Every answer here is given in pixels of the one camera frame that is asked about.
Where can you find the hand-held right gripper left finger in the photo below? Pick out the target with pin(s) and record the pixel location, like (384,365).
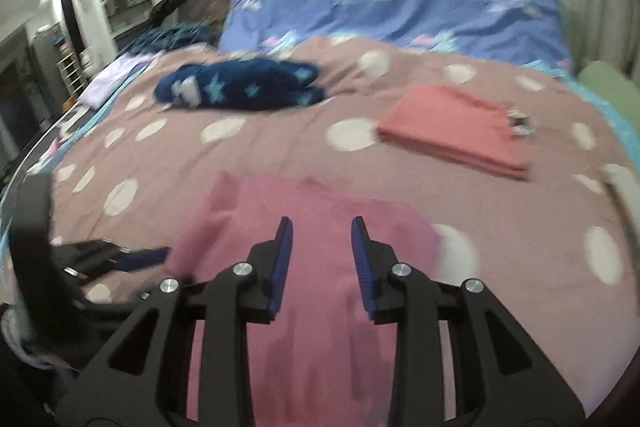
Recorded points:
(281,267)

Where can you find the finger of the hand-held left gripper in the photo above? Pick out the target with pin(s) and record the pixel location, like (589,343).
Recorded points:
(145,257)
(135,295)

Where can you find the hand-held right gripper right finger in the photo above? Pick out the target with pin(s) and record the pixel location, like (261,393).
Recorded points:
(361,267)

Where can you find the pink garment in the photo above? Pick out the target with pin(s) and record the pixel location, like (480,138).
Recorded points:
(320,232)

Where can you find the pink polka dot blanket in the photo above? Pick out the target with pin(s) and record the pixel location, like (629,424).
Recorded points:
(250,147)

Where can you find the dark framed screen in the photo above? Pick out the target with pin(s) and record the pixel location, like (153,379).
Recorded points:
(20,102)

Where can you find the coral folded garment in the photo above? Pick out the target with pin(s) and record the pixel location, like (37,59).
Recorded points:
(450,132)

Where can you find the lavender folded cloth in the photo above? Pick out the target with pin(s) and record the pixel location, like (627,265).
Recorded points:
(105,82)

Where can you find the navy star-print garment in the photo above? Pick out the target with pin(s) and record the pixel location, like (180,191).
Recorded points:
(250,87)

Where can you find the white cubby shelf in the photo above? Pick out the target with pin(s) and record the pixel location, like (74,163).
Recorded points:
(70,67)

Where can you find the teal fleece blanket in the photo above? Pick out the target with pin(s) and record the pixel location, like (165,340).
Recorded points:
(175,36)

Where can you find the black television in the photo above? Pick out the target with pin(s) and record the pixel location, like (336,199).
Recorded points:
(70,17)

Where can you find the dark printed headboard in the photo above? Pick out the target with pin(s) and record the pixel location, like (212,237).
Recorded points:
(210,2)

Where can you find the blue tree patterned pillow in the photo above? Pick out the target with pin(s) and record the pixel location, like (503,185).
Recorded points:
(400,2)

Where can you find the green pillow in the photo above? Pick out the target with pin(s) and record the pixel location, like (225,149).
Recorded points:
(607,92)

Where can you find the pale curtain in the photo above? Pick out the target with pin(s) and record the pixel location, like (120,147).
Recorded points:
(600,7)

